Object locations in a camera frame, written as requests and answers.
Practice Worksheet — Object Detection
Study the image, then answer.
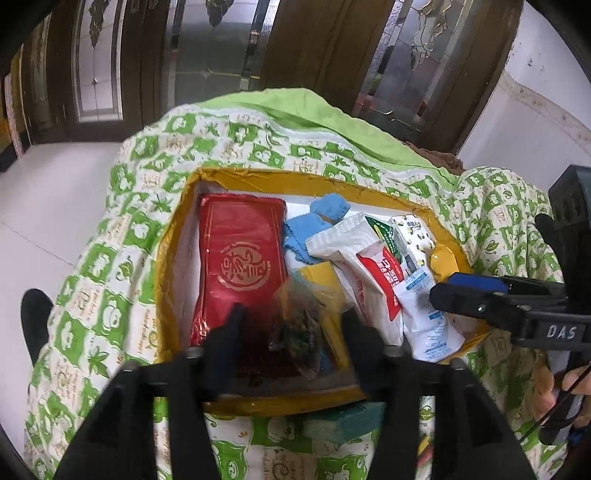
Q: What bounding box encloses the yellow plastic packet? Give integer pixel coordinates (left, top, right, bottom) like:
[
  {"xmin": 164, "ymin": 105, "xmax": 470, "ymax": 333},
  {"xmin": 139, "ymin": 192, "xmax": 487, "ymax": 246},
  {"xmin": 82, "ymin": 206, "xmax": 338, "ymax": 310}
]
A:
[{"xmin": 294, "ymin": 261, "xmax": 352, "ymax": 370}]

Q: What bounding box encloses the black cable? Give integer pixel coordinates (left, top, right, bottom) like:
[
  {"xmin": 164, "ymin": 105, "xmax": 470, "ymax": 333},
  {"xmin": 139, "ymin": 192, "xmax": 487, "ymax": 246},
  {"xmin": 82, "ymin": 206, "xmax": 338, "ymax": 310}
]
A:
[{"xmin": 519, "ymin": 363, "xmax": 591, "ymax": 446}]

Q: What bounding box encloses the person's right hand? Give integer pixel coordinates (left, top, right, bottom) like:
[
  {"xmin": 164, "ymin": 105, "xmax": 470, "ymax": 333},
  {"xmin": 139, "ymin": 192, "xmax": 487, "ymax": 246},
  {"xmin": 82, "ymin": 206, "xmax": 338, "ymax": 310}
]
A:
[{"xmin": 532, "ymin": 360, "xmax": 591, "ymax": 428}]

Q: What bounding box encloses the green frog-print quilt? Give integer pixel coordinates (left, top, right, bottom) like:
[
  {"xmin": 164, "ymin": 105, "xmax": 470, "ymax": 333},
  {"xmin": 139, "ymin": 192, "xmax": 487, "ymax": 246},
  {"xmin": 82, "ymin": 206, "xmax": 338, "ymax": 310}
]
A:
[{"xmin": 24, "ymin": 89, "xmax": 563, "ymax": 479}]

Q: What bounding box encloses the blue cloth toy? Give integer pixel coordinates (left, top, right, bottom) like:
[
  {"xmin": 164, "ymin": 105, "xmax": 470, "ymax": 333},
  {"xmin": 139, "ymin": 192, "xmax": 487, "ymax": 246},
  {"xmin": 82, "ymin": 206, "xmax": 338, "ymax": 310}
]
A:
[{"xmin": 283, "ymin": 193, "xmax": 351, "ymax": 265}]

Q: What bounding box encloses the red white wet wipes pack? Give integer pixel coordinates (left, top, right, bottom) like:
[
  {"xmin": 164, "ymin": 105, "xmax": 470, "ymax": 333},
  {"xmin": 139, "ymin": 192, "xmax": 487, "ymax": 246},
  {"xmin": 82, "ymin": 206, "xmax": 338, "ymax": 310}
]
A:
[{"xmin": 305, "ymin": 213, "xmax": 405, "ymax": 346}]

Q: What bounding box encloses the black chair back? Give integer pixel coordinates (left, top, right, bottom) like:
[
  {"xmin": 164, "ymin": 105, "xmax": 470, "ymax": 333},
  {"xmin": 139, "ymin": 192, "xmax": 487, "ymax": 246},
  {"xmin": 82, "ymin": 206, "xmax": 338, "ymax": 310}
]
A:
[{"xmin": 20, "ymin": 289, "xmax": 53, "ymax": 364}]

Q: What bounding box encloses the yellow-taped white foam tray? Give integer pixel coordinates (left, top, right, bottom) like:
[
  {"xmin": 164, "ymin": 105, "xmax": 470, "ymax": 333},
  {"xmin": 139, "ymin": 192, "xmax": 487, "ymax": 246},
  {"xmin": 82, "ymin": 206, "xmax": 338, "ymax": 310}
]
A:
[{"xmin": 154, "ymin": 168, "xmax": 472, "ymax": 417}]

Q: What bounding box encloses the blue-print white plastic bag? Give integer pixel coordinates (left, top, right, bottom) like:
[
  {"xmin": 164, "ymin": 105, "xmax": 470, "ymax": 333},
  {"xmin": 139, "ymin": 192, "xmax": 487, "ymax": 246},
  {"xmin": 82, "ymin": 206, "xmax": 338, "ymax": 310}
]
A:
[{"xmin": 394, "ymin": 267, "xmax": 465, "ymax": 363}]

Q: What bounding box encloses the bag of coloured sticks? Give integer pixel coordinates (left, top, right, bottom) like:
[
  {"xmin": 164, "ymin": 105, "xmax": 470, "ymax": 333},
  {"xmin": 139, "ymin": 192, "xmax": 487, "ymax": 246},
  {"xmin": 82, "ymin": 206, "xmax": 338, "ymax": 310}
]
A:
[{"xmin": 270, "ymin": 275, "xmax": 346, "ymax": 380}]

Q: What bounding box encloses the red foil snack pack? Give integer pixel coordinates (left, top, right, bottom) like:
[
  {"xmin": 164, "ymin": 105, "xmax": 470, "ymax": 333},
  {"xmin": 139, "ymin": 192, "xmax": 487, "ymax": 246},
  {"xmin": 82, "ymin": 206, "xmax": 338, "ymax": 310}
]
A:
[{"xmin": 190, "ymin": 193, "xmax": 287, "ymax": 345}]

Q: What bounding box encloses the teal tissue pack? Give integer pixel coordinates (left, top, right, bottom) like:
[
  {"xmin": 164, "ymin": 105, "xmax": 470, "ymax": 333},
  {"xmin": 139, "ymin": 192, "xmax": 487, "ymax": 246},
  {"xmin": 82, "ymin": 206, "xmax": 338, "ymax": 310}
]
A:
[{"xmin": 303, "ymin": 402, "xmax": 386, "ymax": 444}]

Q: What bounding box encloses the yellow foil packet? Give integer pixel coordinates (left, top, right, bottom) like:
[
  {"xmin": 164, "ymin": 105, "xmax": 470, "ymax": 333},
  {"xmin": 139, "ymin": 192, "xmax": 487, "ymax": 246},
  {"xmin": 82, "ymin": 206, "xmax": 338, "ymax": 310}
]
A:
[{"xmin": 429, "ymin": 243, "xmax": 460, "ymax": 283}]

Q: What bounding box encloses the green white sachet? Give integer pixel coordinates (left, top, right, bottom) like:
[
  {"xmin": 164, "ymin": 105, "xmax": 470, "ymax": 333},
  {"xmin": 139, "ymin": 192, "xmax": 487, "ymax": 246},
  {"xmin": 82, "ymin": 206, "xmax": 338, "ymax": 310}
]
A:
[{"xmin": 366, "ymin": 216, "xmax": 404, "ymax": 263}]

